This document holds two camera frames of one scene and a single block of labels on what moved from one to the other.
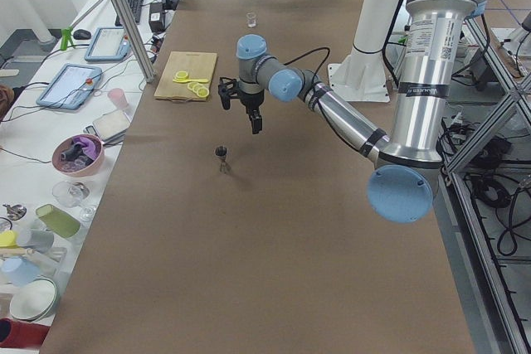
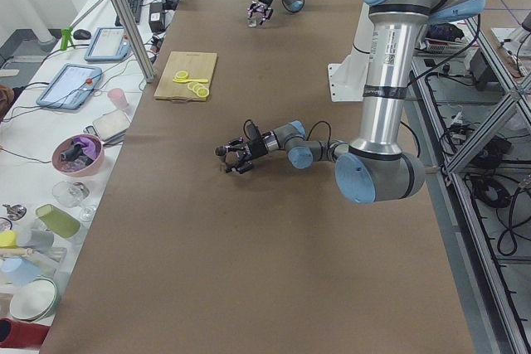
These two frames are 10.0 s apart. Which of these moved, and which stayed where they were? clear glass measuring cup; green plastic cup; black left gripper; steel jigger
Moved: black left gripper
Stayed: clear glass measuring cup; steel jigger; green plastic cup
